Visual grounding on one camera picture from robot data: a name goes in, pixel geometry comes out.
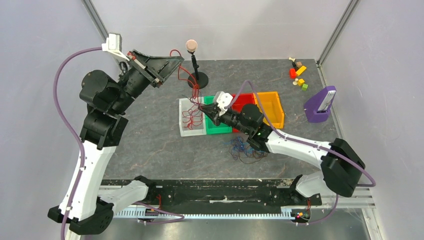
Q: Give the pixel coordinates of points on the red plastic bin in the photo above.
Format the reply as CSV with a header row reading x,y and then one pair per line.
x,y
243,99

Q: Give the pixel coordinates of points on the red wooden block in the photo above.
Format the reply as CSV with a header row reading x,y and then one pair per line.
x,y
292,73

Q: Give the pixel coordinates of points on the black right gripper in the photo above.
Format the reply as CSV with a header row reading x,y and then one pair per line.
x,y
217,119

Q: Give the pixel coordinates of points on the white cable duct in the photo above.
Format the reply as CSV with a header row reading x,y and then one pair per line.
x,y
140,212

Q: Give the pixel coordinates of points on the green plastic bin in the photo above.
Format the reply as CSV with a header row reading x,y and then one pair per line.
x,y
212,129

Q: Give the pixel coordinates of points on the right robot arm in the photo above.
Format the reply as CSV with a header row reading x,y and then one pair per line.
x,y
340,168

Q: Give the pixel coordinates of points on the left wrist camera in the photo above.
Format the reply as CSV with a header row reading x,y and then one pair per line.
x,y
113,46

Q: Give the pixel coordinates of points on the green wooden cube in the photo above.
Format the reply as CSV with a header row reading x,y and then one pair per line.
x,y
304,87

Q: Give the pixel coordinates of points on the white transparent plastic bin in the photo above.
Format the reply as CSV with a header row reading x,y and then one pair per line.
x,y
191,120

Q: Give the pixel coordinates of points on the purple metronome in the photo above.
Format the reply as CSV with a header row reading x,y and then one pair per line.
x,y
318,108

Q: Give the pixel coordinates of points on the orange plastic bin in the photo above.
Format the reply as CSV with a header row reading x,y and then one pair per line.
x,y
271,103

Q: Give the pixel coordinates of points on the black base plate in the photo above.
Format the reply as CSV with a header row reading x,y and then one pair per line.
x,y
226,196

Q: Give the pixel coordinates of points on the yellow wooden cube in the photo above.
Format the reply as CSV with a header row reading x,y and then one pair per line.
x,y
300,82

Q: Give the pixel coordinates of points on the black microphone stand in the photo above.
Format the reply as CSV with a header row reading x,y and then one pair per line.
x,y
197,78

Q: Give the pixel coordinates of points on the yellow wooden bar block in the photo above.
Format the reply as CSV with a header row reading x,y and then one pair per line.
x,y
300,70

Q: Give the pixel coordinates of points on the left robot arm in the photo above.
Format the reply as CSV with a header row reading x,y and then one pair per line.
x,y
83,210

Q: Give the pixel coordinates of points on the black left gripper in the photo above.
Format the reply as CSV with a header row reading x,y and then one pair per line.
x,y
156,69

